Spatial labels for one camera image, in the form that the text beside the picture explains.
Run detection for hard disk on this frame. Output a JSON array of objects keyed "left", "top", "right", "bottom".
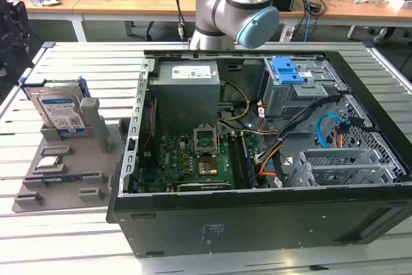
[{"left": 19, "top": 76, "right": 93, "bottom": 135}]

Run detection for metal disk bay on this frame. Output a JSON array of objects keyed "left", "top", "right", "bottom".
[{"left": 287, "top": 147, "right": 404, "bottom": 187}]

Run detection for crumpled white paper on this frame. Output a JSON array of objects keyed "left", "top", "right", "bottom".
[{"left": 26, "top": 0, "right": 61, "bottom": 8}]

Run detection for silver CPU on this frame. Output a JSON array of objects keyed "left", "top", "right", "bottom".
[{"left": 35, "top": 155, "right": 64, "bottom": 169}]

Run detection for grey parts rack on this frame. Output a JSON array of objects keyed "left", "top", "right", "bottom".
[{"left": 12, "top": 97, "right": 133, "bottom": 214}]

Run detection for RAM stick with blue label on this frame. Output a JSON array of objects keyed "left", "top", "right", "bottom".
[{"left": 41, "top": 173, "right": 84, "bottom": 184}]

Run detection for grey power supply unit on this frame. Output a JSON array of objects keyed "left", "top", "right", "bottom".
[{"left": 148, "top": 60, "right": 221, "bottom": 128}]

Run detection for green motherboard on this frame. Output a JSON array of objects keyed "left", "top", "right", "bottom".
[{"left": 138, "top": 123, "right": 258, "bottom": 193}]

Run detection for metal socket cover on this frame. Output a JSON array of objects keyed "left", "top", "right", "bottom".
[{"left": 192, "top": 122, "right": 221, "bottom": 157}]

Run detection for CPU socket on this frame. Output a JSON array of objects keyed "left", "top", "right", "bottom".
[{"left": 196, "top": 158, "right": 220, "bottom": 176}]

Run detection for black RAM slot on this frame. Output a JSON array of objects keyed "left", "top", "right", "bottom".
[{"left": 228, "top": 133, "right": 246, "bottom": 190}]

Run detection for installed RAM stick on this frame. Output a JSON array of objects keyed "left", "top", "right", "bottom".
[{"left": 241, "top": 134, "right": 258, "bottom": 189}]

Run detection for blue drive latch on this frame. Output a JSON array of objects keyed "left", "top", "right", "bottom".
[{"left": 270, "top": 57, "right": 305, "bottom": 86}]

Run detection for grey metal drive cage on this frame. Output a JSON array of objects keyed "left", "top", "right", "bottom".
[{"left": 260, "top": 57, "right": 349, "bottom": 128}]

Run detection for black PC case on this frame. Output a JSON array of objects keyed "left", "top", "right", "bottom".
[{"left": 106, "top": 48, "right": 412, "bottom": 258}]

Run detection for yellow wires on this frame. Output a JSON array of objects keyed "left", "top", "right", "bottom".
[{"left": 218, "top": 80, "right": 250, "bottom": 122}]

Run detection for orange wire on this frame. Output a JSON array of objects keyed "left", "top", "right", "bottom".
[{"left": 258, "top": 138, "right": 285, "bottom": 178}]

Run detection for black cable bundle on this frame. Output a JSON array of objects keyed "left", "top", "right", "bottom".
[{"left": 256, "top": 93, "right": 342, "bottom": 160}]

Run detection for blue wire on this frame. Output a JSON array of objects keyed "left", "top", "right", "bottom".
[{"left": 315, "top": 112, "right": 351, "bottom": 151}]

